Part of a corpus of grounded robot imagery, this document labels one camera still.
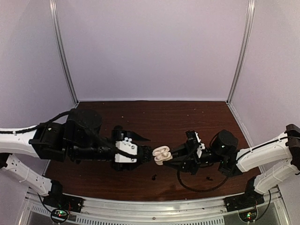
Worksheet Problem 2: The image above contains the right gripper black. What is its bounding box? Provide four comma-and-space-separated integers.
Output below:
162, 141, 224, 175

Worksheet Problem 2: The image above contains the white earbud charging case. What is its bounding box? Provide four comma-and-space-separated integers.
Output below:
152, 146, 173, 165

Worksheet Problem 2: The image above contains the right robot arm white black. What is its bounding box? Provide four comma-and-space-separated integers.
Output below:
162, 124, 300, 207

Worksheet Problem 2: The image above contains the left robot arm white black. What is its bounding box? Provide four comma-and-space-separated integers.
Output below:
0, 109, 152, 208

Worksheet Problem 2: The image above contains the right circuit board with leds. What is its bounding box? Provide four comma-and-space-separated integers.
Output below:
239, 209, 258, 223

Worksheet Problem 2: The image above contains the circuit board with leds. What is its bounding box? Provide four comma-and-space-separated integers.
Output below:
50, 209, 69, 223
239, 209, 258, 223

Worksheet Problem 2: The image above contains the left circuit board with leds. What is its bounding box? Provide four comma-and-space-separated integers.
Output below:
50, 209, 69, 223

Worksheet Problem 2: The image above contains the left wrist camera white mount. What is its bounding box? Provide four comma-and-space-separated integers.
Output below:
114, 137, 152, 164

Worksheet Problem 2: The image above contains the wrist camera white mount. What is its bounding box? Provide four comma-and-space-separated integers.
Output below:
114, 137, 152, 164
186, 131, 206, 159

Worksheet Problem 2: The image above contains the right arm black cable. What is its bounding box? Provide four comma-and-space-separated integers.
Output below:
177, 132, 232, 192

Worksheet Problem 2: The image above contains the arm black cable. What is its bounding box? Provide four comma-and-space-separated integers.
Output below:
177, 132, 232, 192
0, 110, 139, 160

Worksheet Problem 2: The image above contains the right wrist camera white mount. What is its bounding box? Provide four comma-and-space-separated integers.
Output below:
186, 131, 206, 159

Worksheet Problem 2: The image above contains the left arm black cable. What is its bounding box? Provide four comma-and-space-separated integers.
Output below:
0, 110, 139, 160

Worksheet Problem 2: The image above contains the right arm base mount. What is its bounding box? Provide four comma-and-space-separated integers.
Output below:
224, 193, 264, 212

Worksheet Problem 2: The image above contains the front aluminium rail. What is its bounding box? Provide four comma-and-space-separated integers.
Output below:
16, 187, 291, 225

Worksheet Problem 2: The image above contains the left aluminium frame post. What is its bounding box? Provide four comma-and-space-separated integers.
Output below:
49, 0, 79, 106

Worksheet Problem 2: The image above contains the aluminium frame post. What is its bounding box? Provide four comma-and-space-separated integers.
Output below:
49, 0, 79, 106
226, 0, 255, 105

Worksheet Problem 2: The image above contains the right aluminium frame post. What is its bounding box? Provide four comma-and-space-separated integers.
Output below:
226, 0, 255, 105

